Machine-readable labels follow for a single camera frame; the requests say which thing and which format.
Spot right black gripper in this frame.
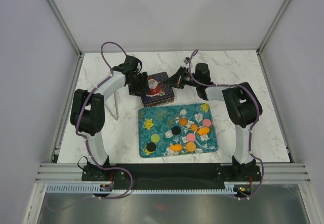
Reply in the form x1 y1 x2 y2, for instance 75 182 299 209
163 67 200 90

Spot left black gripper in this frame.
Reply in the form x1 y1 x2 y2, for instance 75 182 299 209
127 72 150 97

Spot gold tin lid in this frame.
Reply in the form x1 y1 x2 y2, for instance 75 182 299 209
141 71 175 97

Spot metal serving tongs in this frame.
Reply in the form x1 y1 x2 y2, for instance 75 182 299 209
104 92 119 121

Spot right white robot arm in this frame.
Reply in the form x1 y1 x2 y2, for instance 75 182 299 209
163 63 263 181

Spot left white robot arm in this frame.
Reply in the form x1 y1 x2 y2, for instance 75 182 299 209
70 55 150 180

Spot square cookie tin box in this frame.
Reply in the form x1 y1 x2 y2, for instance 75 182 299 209
141 95 175 107

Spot orange chip cookie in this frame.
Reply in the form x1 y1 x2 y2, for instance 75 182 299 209
179 118 188 126

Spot teal floral tray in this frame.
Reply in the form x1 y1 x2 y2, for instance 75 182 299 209
138 103 219 158

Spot black sandwich cookie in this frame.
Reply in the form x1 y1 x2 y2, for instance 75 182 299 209
171 126 181 135
146 142 156 152

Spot orange swirl cookie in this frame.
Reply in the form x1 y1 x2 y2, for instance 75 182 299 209
190 123 199 132

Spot green round cookie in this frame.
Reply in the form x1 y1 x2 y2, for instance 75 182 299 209
151 134 160 143

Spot pink sandwich cookie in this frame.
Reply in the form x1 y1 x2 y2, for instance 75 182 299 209
186 133 195 142
202 119 212 127

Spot orange fish cookie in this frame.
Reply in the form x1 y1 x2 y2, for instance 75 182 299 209
169 143 183 152
197 127 210 136

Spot orange dotted round cookie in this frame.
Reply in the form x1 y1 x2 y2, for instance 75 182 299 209
186 142 196 152

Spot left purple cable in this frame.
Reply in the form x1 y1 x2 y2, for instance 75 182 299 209
75 41 130 170

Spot purple cable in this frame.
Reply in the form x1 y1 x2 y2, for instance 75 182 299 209
188 48 264 164
75 41 130 170

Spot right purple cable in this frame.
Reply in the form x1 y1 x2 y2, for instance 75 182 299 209
188 48 264 164

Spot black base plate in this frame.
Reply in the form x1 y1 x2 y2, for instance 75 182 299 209
82 163 261 189

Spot white slotted cable duct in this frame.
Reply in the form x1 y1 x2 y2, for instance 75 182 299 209
46 182 252 195

